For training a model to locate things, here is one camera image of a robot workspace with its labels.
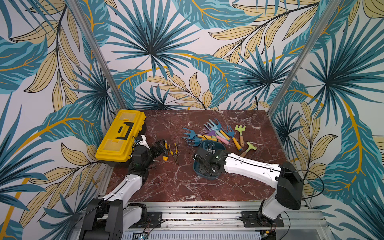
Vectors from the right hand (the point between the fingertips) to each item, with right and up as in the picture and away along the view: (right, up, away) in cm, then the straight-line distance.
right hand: (203, 169), depth 81 cm
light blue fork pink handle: (+9, +23, +28) cm, 37 cm away
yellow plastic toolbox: (-45, +24, +9) cm, 52 cm away
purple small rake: (+8, +19, +25) cm, 32 cm away
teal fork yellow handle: (+13, +24, +28) cm, 39 cm away
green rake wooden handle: (+30, +22, +29) cm, 46 cm away
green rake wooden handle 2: (+33, +10, +18) cm, 39 cm away
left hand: (-24, +13, +4) cm, 28 cm away
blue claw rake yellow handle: (-6, +18, +25) cm, 31 cm away
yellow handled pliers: (-16, +5, +14) cm, 22 cm away
